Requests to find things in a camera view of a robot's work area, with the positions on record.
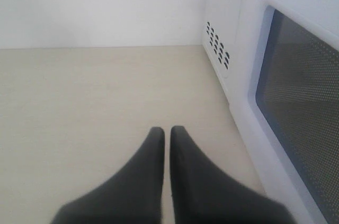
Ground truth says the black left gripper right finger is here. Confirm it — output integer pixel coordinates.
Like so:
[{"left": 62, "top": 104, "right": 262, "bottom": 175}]
[{"left": 169, "top": 126, "right": 295, "bottom": 223}]

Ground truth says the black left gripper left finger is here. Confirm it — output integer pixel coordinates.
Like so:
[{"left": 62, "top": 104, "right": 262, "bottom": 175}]
[{"left": 52, "top": 127, "right": 165, "bottom": 223}]

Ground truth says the white microwave door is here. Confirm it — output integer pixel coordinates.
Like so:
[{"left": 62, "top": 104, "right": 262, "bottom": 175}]
[{"left": 230, "top": 0, "right": 338, "bottom": 223}]

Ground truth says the white microwave oven body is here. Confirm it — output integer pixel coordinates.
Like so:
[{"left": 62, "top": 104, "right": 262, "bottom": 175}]
[{"left": 202, "top": 0, "right": 242, "bottom": 101}]

